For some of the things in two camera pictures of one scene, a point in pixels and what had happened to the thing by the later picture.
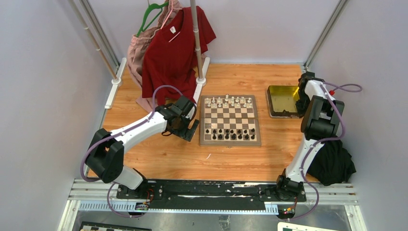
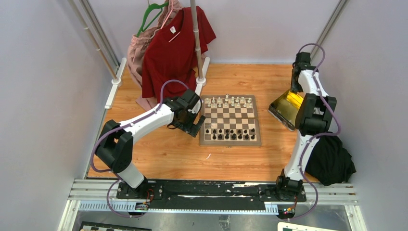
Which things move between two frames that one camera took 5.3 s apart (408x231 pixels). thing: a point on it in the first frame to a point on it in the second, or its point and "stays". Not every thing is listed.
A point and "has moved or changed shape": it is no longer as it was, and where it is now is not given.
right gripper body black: [302, 104] to [296, 86]
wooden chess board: [229, 121] stays
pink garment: [135, 51] stays
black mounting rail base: [211, 196] stays
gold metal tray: [282, 100] has moved or changed shape
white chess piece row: [237, 102] stays
